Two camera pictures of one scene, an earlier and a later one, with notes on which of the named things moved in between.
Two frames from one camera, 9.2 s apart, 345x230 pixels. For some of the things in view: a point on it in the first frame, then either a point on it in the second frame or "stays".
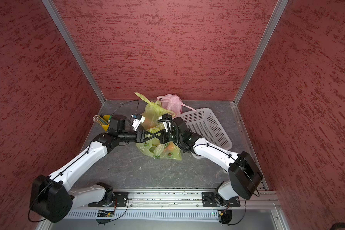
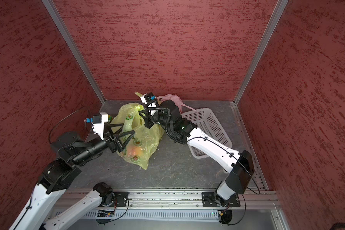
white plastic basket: [202, 121] stays
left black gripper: [140, 137] → [115, 145]
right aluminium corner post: [277, 12] stays
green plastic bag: [153, 147] → [143, 143]
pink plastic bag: [173, 103] stays
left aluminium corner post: [55, 15] stays
